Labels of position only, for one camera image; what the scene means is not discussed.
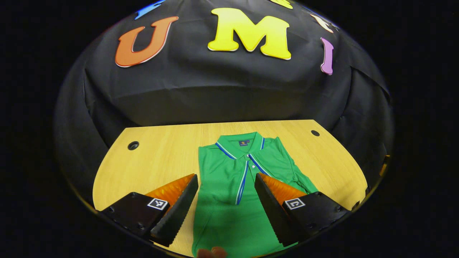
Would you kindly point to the green T-shirt with collar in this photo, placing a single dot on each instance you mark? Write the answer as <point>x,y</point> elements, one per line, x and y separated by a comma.
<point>222,172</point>

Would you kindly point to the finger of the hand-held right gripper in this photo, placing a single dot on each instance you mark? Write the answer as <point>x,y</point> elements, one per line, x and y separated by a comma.
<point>384,165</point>

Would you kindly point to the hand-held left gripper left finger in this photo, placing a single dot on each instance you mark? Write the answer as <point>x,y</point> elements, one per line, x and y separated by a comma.
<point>177,215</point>

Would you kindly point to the round black table hole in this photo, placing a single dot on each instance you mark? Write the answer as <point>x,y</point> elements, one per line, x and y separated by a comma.
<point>133,145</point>

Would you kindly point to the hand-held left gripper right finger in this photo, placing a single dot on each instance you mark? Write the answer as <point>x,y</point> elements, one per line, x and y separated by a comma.
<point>272,211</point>

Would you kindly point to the black backdrop cloth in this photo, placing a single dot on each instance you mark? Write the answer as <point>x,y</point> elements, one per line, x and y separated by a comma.
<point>229,89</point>

